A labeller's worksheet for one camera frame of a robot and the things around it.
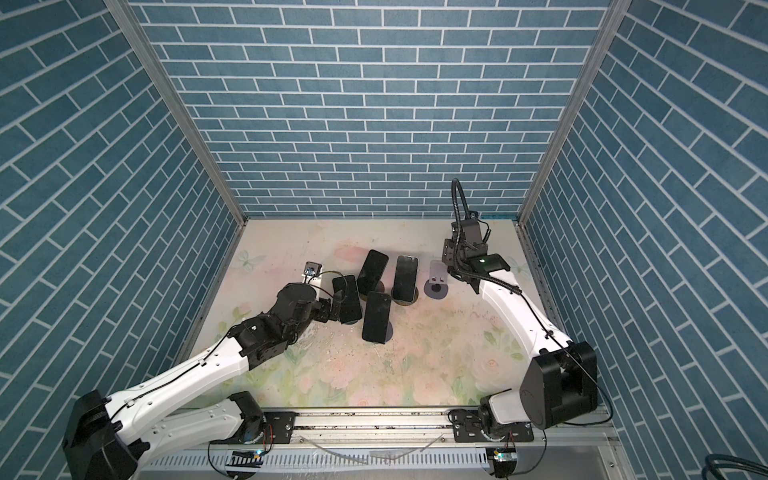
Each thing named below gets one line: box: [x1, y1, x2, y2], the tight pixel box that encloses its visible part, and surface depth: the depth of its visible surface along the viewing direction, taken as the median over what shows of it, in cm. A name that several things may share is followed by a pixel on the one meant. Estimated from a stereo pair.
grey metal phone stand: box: [424, 259, 449, 300], surface depth 101 cm
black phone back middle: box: [356, 249, 389, 295], surface depth 96 cm
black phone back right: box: [392, 255, 419, 302], surface depth 94 cm
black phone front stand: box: [362, 292, 391, 344], surface depth 86 cm
